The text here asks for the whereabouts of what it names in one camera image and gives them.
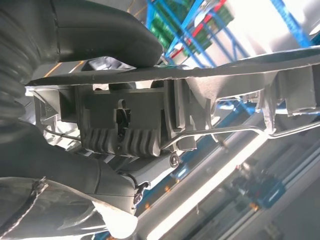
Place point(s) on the white light strip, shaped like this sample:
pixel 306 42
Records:
pixel 204 188

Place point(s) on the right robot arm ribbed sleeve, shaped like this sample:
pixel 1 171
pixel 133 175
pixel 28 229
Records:
pixel 20 49

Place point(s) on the green ribbed shelf panel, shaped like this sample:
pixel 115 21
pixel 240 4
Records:
pixel 162 30

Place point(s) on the shiny silver robot body shell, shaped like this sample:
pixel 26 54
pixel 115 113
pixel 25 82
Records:
pixel 62 215

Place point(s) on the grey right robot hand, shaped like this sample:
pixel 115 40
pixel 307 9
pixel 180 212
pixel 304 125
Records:
pixel 105 33

